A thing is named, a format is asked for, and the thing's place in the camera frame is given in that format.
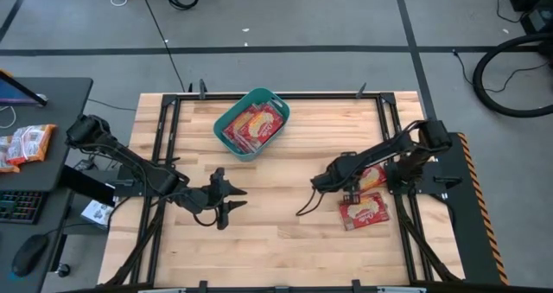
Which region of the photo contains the black aluminium table frame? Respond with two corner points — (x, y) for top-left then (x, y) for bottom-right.
(103, 92), (466, 293)

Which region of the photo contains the computer monitor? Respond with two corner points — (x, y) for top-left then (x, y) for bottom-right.
(0, 69), (48, 108)

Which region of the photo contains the black cable bundle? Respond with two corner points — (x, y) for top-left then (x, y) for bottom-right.
(395, 194), (460, 283)
(105, 196), (168, 286)

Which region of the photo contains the black platform hazard stripe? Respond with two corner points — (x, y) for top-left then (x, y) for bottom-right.
(425, 131), (510, 286)

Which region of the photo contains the white desk cable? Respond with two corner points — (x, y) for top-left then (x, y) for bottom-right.
(0, 105), (17, 130)

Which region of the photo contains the thin black floor cable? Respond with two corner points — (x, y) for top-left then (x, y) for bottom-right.
(451, 48), (549, 94)

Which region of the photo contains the white printed box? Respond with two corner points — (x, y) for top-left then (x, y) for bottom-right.
(80, 199), (114, 230)

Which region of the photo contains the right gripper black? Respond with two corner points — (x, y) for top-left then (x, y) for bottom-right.
(309, 162), (362, 205)

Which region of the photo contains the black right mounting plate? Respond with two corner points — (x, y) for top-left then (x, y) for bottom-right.
(384, 161), (463, 195)

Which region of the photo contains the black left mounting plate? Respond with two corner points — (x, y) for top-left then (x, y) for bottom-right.
(112, 178), (174, 198)

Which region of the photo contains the backlit black keyboard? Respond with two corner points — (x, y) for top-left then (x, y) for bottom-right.
(0, 191), (44, 225)

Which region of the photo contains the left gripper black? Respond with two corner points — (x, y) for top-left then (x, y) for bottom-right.
(175, 166), (249, 231)

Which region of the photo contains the black mounting plate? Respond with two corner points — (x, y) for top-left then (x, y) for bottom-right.
(384, 161), (463, 195)
(112, 178), (174, 198)

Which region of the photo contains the thick black hose ring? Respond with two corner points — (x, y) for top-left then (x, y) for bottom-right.
(472, 32), (553, 118)

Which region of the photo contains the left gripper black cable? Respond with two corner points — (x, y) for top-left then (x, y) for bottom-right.
(192, 208), (219, 228)

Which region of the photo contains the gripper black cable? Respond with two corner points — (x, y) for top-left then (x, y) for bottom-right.
(192, 208), (219, 228)
(296, 187), (325, 218)

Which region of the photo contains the orange snack bag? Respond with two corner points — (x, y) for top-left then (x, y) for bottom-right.
(0, 135), (21, 174)
(6, 124), (57, 167)

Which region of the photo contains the black computer mouse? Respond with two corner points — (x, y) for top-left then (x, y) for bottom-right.
(11, 233), (50, 278)

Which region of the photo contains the teal plastic basket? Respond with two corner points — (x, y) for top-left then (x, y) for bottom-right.
(213, 87), (290, 162)

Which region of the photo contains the black desk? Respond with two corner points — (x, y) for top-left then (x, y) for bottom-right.
(0, 76), (94, 293)

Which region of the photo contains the long black floor cable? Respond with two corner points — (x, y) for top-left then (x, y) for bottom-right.
(137, 0), (187, 93)

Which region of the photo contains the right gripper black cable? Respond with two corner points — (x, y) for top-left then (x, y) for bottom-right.
(296, 187), (325, 218)

